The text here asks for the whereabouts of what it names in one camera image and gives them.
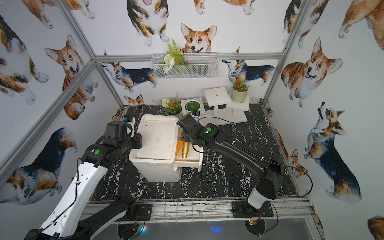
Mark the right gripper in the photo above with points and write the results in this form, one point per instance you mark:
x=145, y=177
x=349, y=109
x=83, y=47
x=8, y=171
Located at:
x=182, y=136

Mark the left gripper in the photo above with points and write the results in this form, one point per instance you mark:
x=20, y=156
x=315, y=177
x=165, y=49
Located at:
x=135, y=140

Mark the gold toy microphone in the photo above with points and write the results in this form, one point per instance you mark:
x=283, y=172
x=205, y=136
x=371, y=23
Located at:
x=185, y=149

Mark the orange toy microphone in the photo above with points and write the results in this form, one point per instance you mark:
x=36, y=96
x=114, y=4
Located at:
x=179, y=146

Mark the white plastic drawer cabinet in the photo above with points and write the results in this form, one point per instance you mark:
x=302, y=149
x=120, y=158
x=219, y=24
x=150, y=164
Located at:
x=155, y=160

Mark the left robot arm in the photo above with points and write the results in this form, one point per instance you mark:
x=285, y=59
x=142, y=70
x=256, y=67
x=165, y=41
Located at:
x=65, y=223

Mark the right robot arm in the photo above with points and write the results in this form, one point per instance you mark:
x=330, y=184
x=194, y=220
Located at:
x=270, y=172

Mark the white pot green moss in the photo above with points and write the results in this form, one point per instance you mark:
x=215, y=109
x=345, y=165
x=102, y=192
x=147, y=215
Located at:
x=192, y=105

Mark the white pot orange flowers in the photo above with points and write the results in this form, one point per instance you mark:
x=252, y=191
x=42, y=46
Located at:
x=172, y=107

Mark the white tiered display stand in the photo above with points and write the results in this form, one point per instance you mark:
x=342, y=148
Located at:
x=218, y=108

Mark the green pot red flowers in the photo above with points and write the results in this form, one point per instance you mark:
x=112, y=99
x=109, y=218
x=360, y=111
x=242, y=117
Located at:
x=239, y=91

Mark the green fern white flower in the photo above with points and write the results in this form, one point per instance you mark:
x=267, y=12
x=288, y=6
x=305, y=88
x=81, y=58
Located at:
x=174, y=56

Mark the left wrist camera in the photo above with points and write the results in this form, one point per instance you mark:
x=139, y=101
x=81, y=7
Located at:
x=131, y=121

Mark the white wire wall basket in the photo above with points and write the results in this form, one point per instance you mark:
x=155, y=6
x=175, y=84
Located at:
x=197, y=66

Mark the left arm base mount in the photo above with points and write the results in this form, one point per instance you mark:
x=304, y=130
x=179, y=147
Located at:
x=141, y=212

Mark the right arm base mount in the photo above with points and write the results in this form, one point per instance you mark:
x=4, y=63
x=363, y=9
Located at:
x=245, y=210

